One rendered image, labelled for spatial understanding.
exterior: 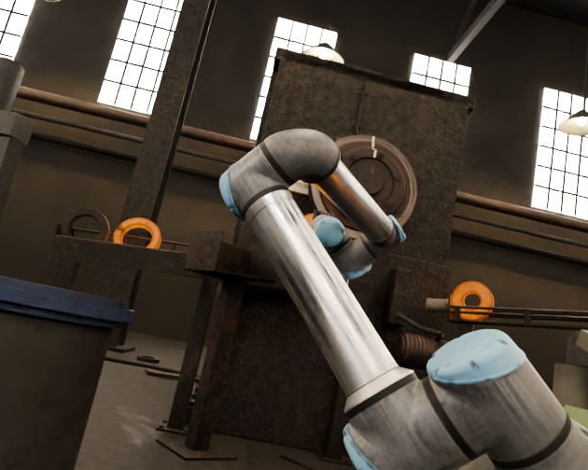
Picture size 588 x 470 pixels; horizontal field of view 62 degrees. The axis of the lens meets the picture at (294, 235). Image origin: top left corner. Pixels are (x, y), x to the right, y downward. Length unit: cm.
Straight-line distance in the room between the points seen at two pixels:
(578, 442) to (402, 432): 27
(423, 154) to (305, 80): 66
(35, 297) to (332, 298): 51
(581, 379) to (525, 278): 792
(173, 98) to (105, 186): 387
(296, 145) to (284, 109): 132
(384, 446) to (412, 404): 8
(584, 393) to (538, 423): 85
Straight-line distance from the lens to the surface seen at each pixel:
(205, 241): 169
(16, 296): 89
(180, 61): 521
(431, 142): 248
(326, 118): 237
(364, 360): 91
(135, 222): 213
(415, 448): 89
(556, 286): 993
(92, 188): 868
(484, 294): 205
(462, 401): 87
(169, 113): 498
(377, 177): 206
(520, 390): 87
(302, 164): 105
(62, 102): 849
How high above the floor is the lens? 43
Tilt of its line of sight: 12 degrees up
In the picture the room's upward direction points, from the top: 12 degrees clockwise
